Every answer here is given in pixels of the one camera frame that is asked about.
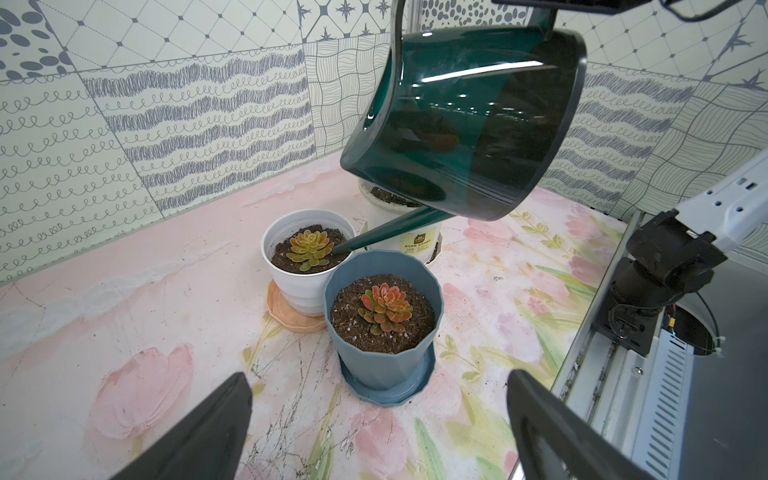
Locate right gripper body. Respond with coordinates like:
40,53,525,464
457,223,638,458
492,0,650,15

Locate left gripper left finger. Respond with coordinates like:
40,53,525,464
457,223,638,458
114,372,253,480

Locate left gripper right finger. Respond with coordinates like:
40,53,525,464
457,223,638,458
506,369,651,479

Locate green watering can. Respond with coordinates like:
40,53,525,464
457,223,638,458
336,1,587,253

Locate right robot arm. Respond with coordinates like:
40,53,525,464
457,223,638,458
542,1,767,307

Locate blue succulent pot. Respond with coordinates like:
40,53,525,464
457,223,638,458
324,251,444,389

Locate large white succulent pot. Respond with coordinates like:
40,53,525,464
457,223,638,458
358,180,441,264

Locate small white succulent pot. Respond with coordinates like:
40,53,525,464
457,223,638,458
261,210,355,317

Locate blue pot saucer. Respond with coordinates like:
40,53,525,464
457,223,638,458
339,345,436,408

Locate orange pot saucer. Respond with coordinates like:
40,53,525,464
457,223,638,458
266,281,326,333

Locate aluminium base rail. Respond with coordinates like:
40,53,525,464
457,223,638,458
506,209,673,480

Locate white slotted cable duct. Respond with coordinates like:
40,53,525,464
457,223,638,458
631,330,695,479

